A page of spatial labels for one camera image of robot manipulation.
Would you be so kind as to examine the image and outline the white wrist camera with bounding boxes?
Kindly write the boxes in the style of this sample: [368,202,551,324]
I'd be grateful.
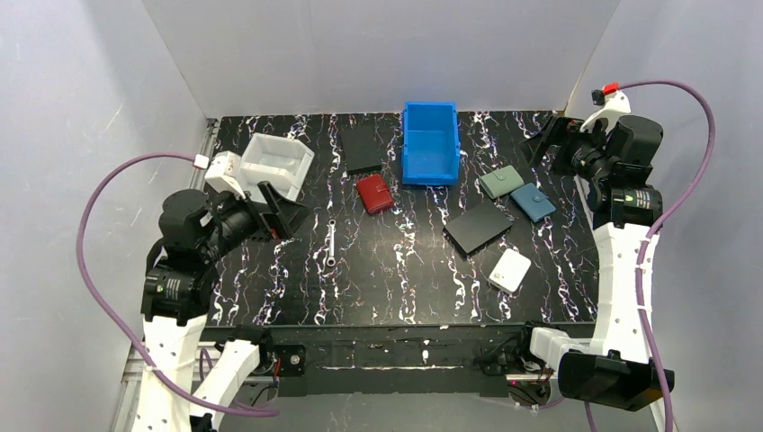
[580,82,632,132]
[204,151,246,199]

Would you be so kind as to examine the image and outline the white divided tray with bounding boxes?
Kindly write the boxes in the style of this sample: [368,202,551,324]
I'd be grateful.
[236,133,315,203]

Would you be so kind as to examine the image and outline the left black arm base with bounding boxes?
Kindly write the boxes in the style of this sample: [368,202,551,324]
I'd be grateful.
[214,325,306,379]

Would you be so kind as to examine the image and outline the aluminium frame rail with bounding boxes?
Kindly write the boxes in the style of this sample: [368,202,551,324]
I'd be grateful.
[111,347,146,432]

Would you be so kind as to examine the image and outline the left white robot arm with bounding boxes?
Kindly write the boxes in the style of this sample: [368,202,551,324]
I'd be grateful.
[132,181,309,431]

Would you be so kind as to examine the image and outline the purple cable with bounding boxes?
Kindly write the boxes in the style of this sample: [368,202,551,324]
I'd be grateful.
[76,151,282,419]
[580,80,716,432]

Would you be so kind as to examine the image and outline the green card holder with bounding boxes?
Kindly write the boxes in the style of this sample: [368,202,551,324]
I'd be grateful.
[479,166,525,200]

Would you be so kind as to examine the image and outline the black foam pad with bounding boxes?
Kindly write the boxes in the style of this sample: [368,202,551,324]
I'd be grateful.
[339,126,382,176]

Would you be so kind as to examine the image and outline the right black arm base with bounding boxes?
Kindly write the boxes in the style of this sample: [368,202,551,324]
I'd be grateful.
[472,320,554,408]

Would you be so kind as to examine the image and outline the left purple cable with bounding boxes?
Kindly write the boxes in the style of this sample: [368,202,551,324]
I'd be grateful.
[76,151,282,419]

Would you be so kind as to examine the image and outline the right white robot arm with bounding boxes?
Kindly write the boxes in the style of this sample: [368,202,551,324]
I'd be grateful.
[513,115,663,411]

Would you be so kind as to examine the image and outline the red card holder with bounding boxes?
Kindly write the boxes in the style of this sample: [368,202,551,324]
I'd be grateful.
[355,174,394,214]

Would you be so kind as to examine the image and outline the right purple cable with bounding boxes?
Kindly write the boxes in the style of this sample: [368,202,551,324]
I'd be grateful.
[580,80,716,432]

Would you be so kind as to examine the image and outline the blue card holder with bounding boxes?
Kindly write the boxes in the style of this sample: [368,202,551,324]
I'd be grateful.
[510,184,556,222]

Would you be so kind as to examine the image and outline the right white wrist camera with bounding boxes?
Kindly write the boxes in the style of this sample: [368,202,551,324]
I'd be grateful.
[580,82,632,132]

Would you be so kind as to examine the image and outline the metal wrench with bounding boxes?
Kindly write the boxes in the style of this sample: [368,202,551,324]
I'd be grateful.
[326,220,337,267]

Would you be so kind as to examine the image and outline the blue plastic bin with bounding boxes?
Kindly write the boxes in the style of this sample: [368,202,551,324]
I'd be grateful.
[401,102,461,186]

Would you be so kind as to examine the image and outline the white card holder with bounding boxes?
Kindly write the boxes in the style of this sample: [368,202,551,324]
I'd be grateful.
[489,249,531,293]

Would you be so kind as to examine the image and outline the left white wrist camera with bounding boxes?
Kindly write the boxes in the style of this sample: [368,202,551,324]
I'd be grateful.
[204,151,246,199]

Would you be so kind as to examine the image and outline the black notebook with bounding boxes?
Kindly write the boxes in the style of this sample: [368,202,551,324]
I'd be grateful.
[444,201,513,257]

